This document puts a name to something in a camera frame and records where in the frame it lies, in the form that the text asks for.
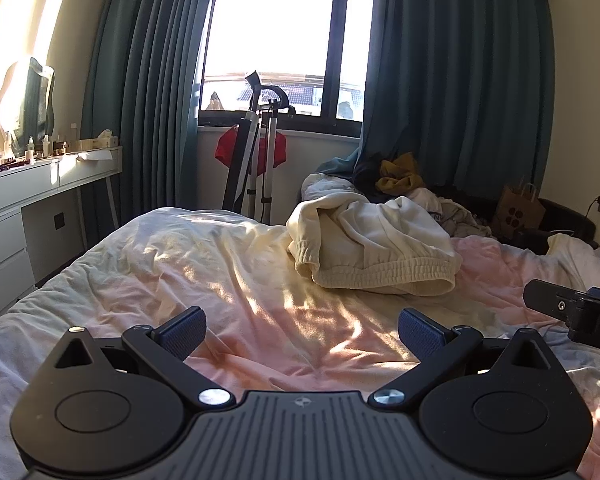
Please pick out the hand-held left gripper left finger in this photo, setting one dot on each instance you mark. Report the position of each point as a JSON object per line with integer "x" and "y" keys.
{"x": 182, "y": 332}

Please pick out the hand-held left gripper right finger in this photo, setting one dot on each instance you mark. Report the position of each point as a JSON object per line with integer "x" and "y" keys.
{"x": 420, "y": 332}

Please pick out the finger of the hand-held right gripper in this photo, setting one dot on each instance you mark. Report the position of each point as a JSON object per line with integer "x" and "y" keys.
{"x": 545, "y": 300}

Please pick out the cream sweatpants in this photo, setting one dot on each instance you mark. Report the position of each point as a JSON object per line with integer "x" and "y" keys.
{"x": 370, "y": 240}

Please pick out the pastel tie-dye duvet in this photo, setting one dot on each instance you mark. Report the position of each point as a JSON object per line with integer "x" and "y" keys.
{"x": 230, "y": 285}

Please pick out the black armchair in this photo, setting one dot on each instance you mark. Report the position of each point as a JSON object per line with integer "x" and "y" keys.
{"x": 565, "y": 220}

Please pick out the brown paper bag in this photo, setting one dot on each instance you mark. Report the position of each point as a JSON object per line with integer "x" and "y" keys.
{"x": 517, "y": 210}

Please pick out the mustard yellow garment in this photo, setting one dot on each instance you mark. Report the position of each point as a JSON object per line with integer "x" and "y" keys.
{"x": 400, "y": 175}

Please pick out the black garment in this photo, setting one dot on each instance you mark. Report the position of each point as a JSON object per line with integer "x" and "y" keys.
{"x": 367, "y": 175}

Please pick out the white comforter bundle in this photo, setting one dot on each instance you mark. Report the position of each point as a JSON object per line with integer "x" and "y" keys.
{"x": 325, "y": 187}

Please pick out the teal blue cloth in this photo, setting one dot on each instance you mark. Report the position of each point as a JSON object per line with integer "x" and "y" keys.
{"x": 337, "y": 166}

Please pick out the red cloth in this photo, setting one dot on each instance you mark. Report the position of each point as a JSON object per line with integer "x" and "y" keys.
{"x": 227, "y": 150}

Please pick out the folded metal trolley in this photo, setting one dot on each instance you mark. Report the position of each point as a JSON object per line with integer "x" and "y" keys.
{"x": 267, "y": 160}

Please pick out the white paper sheet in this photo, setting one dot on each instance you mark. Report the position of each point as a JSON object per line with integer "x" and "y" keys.
{"x": 95, "y": 157}

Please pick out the white vanity desk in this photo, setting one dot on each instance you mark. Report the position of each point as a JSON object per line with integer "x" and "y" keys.
{"x": 10, "y": 230}

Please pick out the tissue box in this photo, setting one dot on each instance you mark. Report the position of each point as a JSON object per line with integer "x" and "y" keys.
{"x": 97, "y": 142}

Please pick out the row of cosmetic bottles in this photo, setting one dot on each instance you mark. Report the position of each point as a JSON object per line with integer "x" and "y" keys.
{"x": 30, "y": 152}

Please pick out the teal curtain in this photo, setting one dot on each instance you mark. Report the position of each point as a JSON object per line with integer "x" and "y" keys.
{"x": 455, "y": 60}
{"x": 145, "y": 85}

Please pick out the wavy edged mirror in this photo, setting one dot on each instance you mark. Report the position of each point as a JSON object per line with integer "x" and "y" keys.
{"x": 30, "y": 105}

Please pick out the black framed window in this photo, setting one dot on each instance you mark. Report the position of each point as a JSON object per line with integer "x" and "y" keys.
{"x": 270, "y": 20}

